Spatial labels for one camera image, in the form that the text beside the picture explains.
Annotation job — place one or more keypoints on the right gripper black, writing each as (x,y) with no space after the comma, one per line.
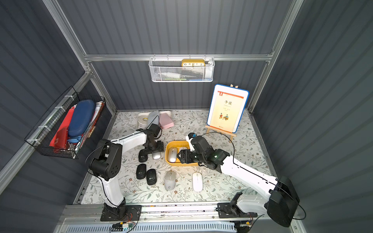
(186,156)

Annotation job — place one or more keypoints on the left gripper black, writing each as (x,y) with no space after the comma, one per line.
(150,148)

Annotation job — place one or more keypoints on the yellow plastic storage box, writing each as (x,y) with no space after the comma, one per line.
(177,144)

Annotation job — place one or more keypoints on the silver mouse row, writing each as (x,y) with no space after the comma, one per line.
(172,155)

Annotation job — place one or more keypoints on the grey white mouse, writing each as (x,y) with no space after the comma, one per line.
(170,180)

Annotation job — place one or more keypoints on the black mouse with logo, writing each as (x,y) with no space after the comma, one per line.
(151,177)

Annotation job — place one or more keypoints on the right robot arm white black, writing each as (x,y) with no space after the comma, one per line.
(278,198)

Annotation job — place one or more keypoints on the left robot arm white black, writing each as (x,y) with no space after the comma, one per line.
(105,161)

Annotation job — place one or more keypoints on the black mouse upper left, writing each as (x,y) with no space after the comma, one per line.
(143,157)

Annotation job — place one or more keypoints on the pink box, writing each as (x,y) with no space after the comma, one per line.
(165,121)

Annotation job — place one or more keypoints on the black mouse lower left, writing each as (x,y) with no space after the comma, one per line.
(141,171)

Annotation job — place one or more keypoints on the white tape roll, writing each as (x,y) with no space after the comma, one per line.
(142,121)

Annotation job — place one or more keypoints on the grey pencil case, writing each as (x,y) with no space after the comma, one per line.
(153,118)

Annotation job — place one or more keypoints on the white tray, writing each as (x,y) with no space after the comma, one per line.
(168,112)

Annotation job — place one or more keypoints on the blue pencil case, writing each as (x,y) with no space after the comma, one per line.
(81,118)

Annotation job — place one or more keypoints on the yellow clock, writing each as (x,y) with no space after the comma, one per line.
(193,63)

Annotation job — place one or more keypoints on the red folder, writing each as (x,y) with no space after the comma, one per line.
(59,141)

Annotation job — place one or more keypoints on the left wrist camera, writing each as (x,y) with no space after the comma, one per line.
(154,129)

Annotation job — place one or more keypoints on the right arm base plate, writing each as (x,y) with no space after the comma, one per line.
(226,210)

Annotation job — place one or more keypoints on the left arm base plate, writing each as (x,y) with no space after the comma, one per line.
(122,213)

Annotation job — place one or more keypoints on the white wire wall basket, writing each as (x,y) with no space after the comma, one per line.
(169,69)

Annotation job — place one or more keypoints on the black wire side basket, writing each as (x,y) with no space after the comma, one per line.
(40,137)

